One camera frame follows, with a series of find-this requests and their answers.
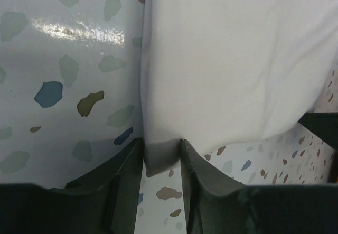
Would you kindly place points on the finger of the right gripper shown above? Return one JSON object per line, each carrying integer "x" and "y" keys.
{"x": 323, "y": 125}

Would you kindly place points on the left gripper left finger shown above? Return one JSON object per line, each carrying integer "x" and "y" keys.
{"x": 104, "y": 200}

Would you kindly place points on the white coca-cola t-shirt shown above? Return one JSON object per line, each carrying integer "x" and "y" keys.
{"x": 218, "y": 72}

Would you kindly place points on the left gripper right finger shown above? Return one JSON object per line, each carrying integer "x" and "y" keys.
{"x": 216, "y": 203}

